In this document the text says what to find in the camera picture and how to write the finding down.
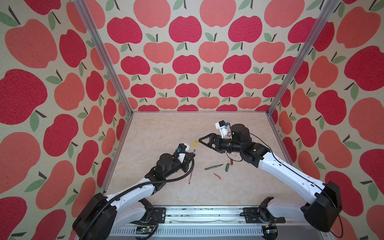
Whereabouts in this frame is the white pen yellow end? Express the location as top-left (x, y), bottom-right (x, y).
top-left (189, 148), bottom-right (197, 178)

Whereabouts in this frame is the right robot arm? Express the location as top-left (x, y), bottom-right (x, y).
top-left (199, 121), bottom-right (342, 233)

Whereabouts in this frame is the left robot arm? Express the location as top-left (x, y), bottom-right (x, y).
top-left (72, 151), bottom-right (196, 240)

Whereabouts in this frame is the green pen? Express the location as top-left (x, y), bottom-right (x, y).
top-left (205, 164), bottom-right (223, 171)

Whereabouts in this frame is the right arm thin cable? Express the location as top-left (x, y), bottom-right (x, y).
top-left (226, 131), bottom-right (344, 238)

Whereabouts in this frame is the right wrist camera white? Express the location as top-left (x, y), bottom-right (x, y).
top-left (215, 121), bottom-right (230, 139)

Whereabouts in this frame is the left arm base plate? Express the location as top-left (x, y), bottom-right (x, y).
top-left (132, 207), bottom-right (167, 225)

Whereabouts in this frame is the aluminium front rail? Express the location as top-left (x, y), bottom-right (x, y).
top-left (106, 206), bottom-right (334, 240)

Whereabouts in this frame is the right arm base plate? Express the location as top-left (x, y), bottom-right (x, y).
top-left (239, 197), bottom-right (286, 224)

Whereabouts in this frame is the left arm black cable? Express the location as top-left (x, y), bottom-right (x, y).
top-left (79, 151), bottom-right (195, 240)

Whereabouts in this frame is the right aluminium frame post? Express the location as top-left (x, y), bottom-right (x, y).
top-left (267, 1), bottom-right (341, 117)

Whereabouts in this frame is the aluminium frame post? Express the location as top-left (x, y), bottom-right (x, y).
top-left (74, 1), bottom-right (134, 118)
top-left (267, 1), bottom-right (341, 117)

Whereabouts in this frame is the left aluminium frame post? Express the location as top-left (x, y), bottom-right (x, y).
top-left (74, 1), bottom-right (134, 118)

